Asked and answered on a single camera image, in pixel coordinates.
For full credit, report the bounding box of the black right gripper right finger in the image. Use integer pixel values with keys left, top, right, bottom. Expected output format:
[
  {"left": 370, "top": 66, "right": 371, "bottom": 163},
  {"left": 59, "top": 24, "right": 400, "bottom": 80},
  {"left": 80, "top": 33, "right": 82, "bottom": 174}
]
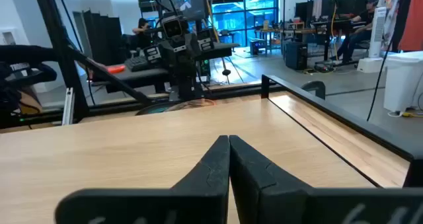
[{"left": 229, "top": 134, "right": 423, "bottom": 224}]

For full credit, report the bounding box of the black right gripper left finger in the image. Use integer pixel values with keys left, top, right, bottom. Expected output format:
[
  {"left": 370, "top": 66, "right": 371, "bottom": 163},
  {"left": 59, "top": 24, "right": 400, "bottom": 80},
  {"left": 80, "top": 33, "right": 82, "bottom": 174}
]
[{"left": 54, "top": 134, "right": 230, "bottom": 224}]

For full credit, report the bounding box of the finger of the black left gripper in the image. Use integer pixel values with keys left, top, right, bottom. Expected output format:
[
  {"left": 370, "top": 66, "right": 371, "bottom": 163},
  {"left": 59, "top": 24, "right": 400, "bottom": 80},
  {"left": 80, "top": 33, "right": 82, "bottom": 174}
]
[
  {"left": 196, "top": 28, "right": 217, "bottom": 53},
  {"left": 143, "top": 44, "right": 164, "bottom": 66}
]

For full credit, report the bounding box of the black plate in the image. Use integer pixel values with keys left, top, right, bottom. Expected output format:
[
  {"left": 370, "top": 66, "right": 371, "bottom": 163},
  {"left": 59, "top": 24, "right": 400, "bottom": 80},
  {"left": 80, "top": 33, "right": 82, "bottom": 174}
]
[{"left": 135, "top": 101, "right": 186, "bottom": 116}]

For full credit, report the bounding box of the black keyboard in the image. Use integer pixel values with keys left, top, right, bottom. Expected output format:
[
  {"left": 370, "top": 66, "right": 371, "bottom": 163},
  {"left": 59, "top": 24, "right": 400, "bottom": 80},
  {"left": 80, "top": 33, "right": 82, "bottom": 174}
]
[{"left": 124, "top": 55, "right": 150, "bottom": 73}]

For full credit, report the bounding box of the person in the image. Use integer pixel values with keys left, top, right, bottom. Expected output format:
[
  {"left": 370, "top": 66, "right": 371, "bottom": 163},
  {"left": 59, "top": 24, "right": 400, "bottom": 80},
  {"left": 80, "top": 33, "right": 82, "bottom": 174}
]
[
  {"left": 131, "top": 17, "right": 153, "bottom": 50},
  {"left": 330, "top": 0, "right": 381, "bottom": 65}
]

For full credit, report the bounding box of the black round knob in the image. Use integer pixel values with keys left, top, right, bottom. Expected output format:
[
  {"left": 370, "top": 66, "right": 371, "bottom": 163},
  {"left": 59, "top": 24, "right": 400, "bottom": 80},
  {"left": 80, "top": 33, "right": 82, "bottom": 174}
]
[{"left": 219, "top": 57, "right": 232, "bottom": 77}]

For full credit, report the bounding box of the orange-red flat object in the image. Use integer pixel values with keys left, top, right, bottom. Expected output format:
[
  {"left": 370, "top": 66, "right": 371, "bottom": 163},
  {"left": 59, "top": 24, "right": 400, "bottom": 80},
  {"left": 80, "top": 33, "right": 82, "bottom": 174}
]
[{"left": 106, "top": 64, "right": 127, "bottom": 75}]

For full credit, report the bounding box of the monitor screen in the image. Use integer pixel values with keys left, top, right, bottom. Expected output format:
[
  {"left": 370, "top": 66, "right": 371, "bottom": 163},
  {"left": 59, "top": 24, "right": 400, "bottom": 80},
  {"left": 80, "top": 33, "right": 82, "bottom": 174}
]
[{"left": 135, "top": 0, "right": 208, "bottom": 22}]

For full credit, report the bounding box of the black folding partition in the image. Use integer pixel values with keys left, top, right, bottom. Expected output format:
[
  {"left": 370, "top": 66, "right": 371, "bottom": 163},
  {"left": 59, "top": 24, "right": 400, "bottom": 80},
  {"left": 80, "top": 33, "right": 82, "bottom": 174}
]
[{"left": 81, "top": 9, "right": 126, "bottom": 66}]

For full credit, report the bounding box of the wooden workbench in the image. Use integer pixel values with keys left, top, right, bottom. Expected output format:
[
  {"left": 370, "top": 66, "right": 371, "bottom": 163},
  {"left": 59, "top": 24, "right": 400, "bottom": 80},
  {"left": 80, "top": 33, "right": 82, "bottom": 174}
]
[{"left": 254, "top": 19, "right": 318, "bottom": 56}]

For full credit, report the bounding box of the black computer tower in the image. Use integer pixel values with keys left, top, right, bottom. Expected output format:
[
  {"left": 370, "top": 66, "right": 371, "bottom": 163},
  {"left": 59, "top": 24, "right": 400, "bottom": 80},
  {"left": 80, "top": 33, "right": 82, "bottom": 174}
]
[{"left": 284, "top": 41, "right": 309, "bottom": 71}]

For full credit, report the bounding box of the white tower fan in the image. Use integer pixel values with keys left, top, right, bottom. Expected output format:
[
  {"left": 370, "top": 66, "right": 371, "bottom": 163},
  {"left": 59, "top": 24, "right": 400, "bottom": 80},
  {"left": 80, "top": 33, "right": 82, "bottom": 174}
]
[{"left": 356, "top": 6, "right": 388, "bottom": 74}]

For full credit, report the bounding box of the white trash bin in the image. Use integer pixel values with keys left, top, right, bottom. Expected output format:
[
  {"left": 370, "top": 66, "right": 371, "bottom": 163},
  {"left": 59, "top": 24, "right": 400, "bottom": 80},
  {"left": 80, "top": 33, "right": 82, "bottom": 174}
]
[{"left": 383, "top": 50, "right": 423, "bottom": 114}]

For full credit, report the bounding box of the floral fabric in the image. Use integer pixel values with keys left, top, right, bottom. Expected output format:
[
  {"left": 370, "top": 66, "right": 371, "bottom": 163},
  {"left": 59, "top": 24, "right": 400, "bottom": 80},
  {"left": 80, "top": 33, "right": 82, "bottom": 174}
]
[{"left": 369, "top": 0, "right": 403, "bottom": 52}]

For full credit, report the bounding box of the red fabric panel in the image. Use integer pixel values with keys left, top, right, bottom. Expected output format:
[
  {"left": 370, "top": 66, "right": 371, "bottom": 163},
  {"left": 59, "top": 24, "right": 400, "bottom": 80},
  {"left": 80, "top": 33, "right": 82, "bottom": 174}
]
[{"left": 398, "top": 0, "right": 423, "bottom": 52}]

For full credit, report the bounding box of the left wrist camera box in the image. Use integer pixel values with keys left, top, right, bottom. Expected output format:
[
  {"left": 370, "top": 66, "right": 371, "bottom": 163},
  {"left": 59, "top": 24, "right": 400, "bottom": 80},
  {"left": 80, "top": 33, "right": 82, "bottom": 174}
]
[{"left": 161, "top": 15, "right": 185, "bottom": 40}]

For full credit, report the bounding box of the black aluminium rig frame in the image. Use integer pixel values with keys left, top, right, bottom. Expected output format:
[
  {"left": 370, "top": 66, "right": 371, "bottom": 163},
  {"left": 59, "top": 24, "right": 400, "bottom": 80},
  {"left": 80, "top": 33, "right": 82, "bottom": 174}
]
[{"left": 0, "top": 0, "right": 423, "bottom": 161}]

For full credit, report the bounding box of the black frame clamp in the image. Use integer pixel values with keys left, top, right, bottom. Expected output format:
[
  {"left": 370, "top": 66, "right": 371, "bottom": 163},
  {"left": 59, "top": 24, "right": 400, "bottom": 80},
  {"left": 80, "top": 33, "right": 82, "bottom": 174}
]
[{"left": 301, "top": 81, "right": 327, "bottom": 100}]

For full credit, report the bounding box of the yellow hanging cable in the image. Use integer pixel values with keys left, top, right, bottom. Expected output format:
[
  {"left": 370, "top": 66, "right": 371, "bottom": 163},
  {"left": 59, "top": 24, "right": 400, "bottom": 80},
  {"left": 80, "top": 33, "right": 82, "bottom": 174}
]
[{"left": 329, "top": 2, "right": 340, "bottom": 62}]

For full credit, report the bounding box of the long black cable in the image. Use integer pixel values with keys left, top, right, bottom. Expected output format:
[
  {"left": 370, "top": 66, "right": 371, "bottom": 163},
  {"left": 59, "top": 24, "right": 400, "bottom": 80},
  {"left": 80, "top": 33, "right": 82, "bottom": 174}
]
[{"left": 365, "top": 5, "right": 403, "bottom": 122}]

